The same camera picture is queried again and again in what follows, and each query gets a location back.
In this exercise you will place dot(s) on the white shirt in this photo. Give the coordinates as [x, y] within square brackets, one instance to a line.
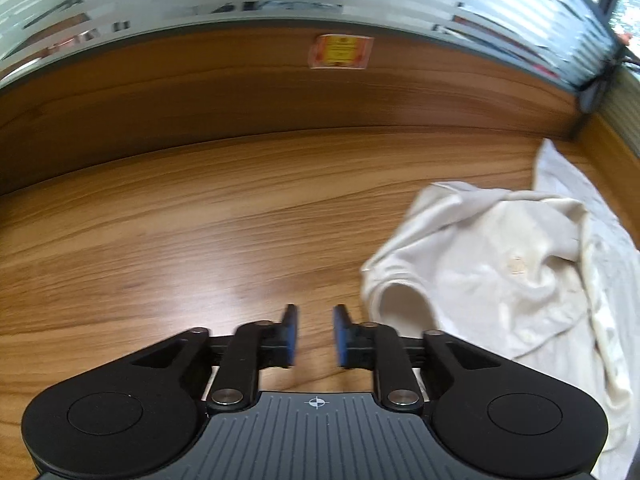
[500, 280]

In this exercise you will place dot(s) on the orange sticker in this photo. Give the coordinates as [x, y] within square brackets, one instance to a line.
[342, 51]

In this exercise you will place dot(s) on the dark framed window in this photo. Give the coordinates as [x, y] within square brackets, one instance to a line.
[627, 5]

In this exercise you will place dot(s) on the colourful photo cards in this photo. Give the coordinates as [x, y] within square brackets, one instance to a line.
[537, 67]

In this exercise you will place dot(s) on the dark grey pouch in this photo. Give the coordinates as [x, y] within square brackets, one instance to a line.
[592, 96]

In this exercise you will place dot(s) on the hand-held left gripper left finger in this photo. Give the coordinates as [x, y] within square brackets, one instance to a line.
[290, 335]

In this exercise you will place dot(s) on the small orange figurine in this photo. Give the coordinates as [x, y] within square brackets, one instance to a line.
[623, 38]

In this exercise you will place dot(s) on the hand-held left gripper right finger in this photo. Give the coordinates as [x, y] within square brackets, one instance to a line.
[341, 335]

